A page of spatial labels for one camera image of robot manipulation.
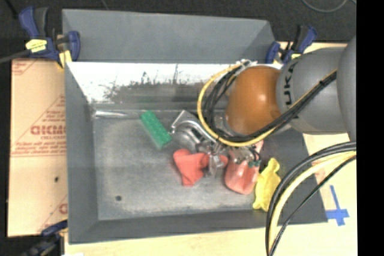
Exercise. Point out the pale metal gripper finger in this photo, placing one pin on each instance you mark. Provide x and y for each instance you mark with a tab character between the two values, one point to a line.
213	165
220	169

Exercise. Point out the pink soft toy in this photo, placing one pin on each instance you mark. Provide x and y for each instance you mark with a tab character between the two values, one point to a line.
240	180

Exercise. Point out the red cloth toy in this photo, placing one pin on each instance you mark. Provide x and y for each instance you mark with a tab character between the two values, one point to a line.
189	166

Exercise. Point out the silver metal tool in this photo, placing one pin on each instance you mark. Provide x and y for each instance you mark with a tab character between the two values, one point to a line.
184	136

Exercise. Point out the yellow toy animal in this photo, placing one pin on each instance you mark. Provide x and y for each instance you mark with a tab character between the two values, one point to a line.
267	186

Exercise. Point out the green studded toy block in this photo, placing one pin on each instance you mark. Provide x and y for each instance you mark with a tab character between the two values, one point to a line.
155	129

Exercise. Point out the grey metal bin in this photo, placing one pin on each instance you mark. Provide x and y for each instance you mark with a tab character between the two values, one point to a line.
135	177

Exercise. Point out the brown cardboard board red print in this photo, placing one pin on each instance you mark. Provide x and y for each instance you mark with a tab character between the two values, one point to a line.
36	105

